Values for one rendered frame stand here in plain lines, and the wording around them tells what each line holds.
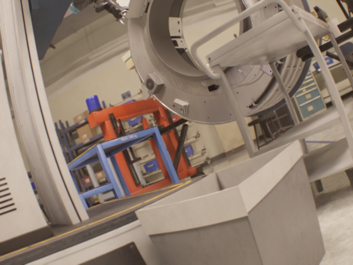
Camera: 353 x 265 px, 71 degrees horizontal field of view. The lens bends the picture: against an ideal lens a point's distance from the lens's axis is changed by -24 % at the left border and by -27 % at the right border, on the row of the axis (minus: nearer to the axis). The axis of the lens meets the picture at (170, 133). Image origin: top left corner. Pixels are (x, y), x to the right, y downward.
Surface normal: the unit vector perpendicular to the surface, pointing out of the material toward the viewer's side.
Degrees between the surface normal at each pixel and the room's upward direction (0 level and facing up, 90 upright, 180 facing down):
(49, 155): 90
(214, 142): 90
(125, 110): 90
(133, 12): 145
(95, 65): 90
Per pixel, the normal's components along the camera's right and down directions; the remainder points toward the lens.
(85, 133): -0.14, -0.02
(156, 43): 0.63, -0.26
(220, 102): -0.70, 0.23
